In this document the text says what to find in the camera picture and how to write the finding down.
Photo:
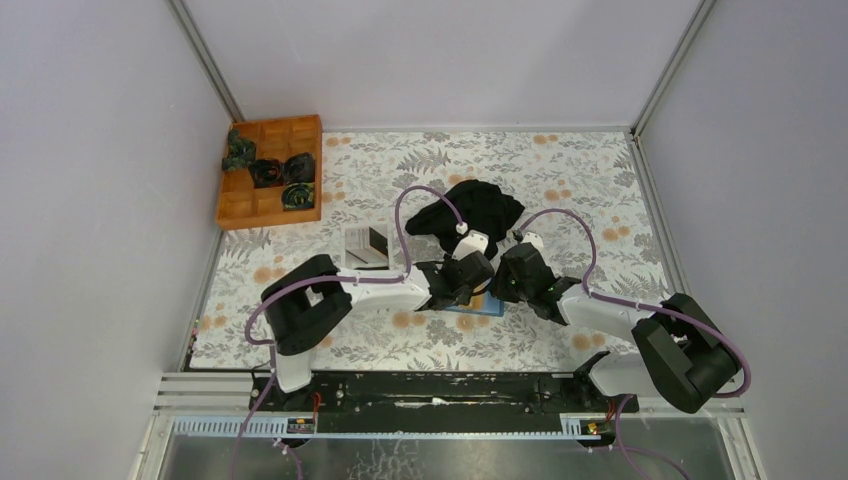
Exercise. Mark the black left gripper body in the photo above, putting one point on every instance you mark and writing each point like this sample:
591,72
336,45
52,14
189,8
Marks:
461,299

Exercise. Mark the dark rolled sock right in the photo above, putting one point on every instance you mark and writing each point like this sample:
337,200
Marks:
300,168

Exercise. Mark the stack of credit cards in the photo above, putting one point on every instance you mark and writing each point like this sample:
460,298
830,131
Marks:
366,246

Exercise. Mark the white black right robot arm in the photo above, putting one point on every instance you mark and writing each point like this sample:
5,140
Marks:
678,355

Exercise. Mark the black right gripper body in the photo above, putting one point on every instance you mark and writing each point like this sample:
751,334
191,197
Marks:
508,289

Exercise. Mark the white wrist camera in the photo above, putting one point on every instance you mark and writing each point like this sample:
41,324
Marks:
470,241
529,238

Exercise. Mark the floral patterned table mat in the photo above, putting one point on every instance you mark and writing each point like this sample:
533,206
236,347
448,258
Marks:
581,195

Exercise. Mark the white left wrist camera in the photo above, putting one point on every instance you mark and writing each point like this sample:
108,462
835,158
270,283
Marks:
470,241

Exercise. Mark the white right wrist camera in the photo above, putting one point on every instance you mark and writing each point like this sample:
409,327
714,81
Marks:
529,238

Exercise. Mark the dark rolled sock bottom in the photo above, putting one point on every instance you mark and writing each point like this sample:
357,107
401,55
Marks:
298,196

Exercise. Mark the dark rolled sock top left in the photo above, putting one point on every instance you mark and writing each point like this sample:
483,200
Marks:
240,152

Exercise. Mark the dark rolled sock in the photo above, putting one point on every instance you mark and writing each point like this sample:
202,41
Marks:
265,173
298,196
240,152
300,168

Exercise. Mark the wooden compartment tray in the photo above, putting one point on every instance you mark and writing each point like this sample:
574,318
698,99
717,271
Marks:
240,205

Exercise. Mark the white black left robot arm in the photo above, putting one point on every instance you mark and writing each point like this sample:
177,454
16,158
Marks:
303,307

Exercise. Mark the black crumpled cloth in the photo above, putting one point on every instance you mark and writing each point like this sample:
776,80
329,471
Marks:
482,205

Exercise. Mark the white plastic card box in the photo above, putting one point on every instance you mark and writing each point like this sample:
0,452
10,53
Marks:
366,246

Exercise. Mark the dark rolled sock middle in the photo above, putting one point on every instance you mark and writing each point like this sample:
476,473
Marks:
265,173

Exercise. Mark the blue leather card holder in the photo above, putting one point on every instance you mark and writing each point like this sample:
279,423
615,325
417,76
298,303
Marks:
493,307

